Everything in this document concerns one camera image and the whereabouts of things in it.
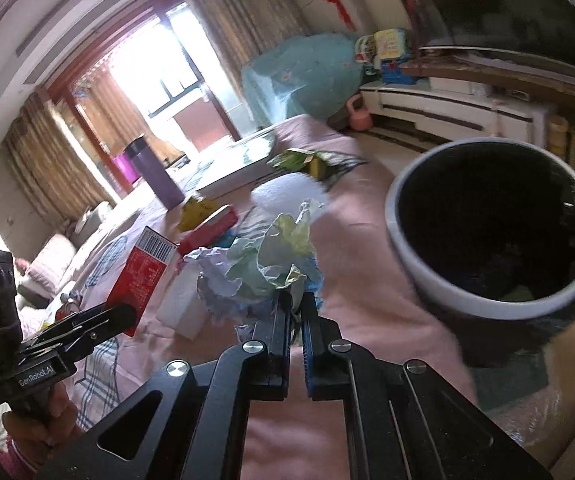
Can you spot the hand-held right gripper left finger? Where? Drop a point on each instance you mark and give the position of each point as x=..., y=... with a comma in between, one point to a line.
x=285, y=312

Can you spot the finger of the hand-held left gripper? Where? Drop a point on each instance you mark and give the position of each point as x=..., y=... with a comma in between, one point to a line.
x=112, y=314
x=82, y=342

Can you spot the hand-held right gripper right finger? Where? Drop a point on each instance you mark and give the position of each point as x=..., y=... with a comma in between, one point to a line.
x=309, y=322

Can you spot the red cardboard box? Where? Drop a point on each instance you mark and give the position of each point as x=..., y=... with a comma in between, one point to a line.
x=137, y=275

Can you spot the pale green paper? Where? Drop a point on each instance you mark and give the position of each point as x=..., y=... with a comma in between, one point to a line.
x=277, y=250

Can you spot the white paper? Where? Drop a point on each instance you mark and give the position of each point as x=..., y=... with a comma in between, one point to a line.
x=222, y=285

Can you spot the black white-rimmed trash bin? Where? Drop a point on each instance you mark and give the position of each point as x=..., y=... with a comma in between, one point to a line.
x=492, y=220

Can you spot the person's left hand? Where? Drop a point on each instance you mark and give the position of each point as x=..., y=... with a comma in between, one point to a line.
x=34, y=425

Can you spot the pink printed blanket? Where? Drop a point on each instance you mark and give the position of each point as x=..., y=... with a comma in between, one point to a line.
x=367, y=310

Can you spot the white tissue packet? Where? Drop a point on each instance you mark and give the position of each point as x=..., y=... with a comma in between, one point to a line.
x=182, y=302

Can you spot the grey sofa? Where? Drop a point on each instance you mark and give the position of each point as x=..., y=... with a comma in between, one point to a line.
x=57, y=255

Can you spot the red flat carton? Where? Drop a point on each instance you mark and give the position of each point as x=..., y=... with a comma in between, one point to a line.
x=207, y=232

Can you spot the magenta plastic container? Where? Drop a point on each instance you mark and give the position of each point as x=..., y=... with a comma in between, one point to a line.
x=125, y=171

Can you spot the green yellow snack packet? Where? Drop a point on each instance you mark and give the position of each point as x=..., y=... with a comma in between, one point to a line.
x=292, y=160

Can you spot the beige patterned curtain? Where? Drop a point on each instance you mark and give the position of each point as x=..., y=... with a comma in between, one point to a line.
x=52, y=160
x=247, y=10

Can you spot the teal mesh cover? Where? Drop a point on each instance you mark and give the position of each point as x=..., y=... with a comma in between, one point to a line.
x=302, y=75

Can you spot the white wooden television cabinet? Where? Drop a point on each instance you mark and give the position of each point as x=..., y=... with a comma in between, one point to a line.
x=442, y=107

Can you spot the blue toy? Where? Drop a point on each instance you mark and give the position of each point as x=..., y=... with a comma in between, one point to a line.
x=397, y=74

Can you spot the colourful toy activity box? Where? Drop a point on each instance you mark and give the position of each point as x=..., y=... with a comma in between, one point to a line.
x=385, y=45

